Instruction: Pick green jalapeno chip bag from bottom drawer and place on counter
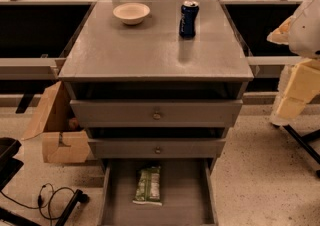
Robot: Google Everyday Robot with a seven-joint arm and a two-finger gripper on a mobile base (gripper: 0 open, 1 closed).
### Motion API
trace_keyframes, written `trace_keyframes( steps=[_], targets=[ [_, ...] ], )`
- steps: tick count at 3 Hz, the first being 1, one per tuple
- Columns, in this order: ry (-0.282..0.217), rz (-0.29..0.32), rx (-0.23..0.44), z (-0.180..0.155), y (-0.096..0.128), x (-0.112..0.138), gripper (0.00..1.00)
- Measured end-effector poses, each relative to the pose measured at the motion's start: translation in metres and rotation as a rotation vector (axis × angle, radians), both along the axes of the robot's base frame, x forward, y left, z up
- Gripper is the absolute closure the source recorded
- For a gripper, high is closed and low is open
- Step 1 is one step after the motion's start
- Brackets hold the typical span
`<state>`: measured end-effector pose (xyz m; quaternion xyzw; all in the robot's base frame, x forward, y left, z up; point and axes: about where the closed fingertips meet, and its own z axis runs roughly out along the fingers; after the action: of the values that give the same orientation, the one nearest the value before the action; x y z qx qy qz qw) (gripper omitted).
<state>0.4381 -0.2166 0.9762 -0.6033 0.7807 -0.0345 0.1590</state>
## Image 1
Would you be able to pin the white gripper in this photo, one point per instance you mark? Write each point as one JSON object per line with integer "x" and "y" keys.
{"x": 306, "y": 33}

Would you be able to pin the green jalapeno chip bag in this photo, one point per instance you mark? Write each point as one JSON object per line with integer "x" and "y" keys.
{"x": 148, "y": 187}

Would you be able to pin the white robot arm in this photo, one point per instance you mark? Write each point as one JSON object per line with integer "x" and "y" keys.
{"x": 301, "y": 32}

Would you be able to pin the grey top drawer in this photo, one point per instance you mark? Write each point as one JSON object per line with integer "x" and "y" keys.
{"x": 156, "y": 113}

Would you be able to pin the grey open bottom drawer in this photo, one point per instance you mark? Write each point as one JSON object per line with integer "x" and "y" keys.
{"x": 185, "y": 193}

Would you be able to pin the grey drawer cabinet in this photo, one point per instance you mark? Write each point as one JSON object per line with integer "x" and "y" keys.
{"x": 150, "y": 61}

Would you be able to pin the grey middle drawer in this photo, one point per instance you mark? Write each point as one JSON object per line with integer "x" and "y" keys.
{"x": 156, "y": 147}

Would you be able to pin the black chair base leg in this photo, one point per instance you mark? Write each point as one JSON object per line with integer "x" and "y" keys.
{"x": 304, "y": 141}

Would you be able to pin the blue soda can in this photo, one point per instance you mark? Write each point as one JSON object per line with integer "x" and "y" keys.
{"x": 189, "y": 12}

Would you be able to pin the white bowl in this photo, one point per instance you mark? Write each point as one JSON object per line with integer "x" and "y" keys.
{"x": 131, "y": 13}

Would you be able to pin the cardboard box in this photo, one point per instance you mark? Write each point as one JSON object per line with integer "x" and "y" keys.
{"x": 54, "y": 122}

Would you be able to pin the black bin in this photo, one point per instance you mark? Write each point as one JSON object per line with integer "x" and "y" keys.
{"x": 9, "y": 166}

